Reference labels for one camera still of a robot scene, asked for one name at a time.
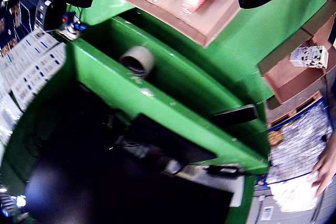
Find cow print hand cream box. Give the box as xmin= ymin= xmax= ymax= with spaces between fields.
xmin=289 ymin=45 xmax=329 ymax=69

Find large cardboard tray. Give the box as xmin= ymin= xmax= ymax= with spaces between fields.
xmin=109 ymin=0 xmax=254 ymax=49

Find cardboard box with flap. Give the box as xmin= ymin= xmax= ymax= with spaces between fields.
xmin=257 ymin=6 xmax=336 ymax=105

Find person's bare hand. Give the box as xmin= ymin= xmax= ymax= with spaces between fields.
xmin=311 ymin=129 xmax=336 ymax=197

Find black desk object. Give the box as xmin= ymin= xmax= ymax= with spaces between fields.
xmin=34 ymin=0 xmax=68 ymax=32

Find printed paper sheets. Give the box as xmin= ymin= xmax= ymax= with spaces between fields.
xmin=0 ymin=30 xmax=68 ymax=112

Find white tape roll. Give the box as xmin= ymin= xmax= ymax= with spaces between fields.
xmin=119 ymin=45 xmax=156 ymax=79

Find wooden pallet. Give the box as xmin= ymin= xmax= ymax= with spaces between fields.
xmin=267 ymin=90 xmax=324 ymax=128

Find black smartphone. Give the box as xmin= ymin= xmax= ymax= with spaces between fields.
xmin=212 ymin=104 xmax=259 ymax=126

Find green metal shelf unit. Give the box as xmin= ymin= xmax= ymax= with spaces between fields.
xmin=0 ymin=0 xmax=329 ymax=224

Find blue mesh crate holding plastic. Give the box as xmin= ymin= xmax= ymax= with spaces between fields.
xmin=266 ymin=97 xmax=336 ymax=184

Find black power adapter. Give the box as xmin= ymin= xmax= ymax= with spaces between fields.
xmin=204 ymin=165 xmax=246 ymax=176

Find white plastic bag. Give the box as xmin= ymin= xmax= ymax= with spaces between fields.
xmin=267 ymin=173 xmax=328 ymax=213

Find white floor label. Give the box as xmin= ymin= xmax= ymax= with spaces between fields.
xmin=261 ymin=205 xmax=274 ymax=221

